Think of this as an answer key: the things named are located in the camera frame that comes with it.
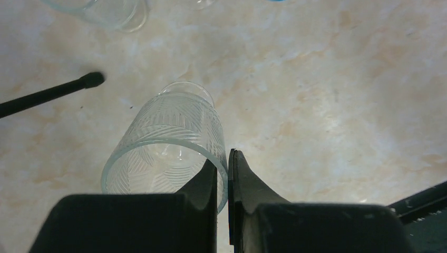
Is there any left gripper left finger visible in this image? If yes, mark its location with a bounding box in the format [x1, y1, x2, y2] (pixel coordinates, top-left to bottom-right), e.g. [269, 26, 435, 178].
[30, 161, 217, 252]

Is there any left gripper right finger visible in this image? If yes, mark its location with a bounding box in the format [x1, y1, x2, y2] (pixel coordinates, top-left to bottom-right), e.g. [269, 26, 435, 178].
[228, 149, 413, 252]

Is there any patterned clear glass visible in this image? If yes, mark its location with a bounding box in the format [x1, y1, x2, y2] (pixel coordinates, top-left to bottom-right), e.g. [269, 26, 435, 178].
[101, 81, 228, 211]

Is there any short clear glass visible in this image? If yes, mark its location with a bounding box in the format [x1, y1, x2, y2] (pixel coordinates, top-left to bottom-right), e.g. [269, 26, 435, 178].
[43, 0, 149, 33]

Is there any tall clear wine glass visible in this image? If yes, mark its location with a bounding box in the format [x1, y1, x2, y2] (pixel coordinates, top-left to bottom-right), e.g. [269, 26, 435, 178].
[179, 0, 216, 10]

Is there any black perforated music stand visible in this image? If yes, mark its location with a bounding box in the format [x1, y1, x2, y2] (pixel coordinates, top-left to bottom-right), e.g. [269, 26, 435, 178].
[1, 72, 105, 118]

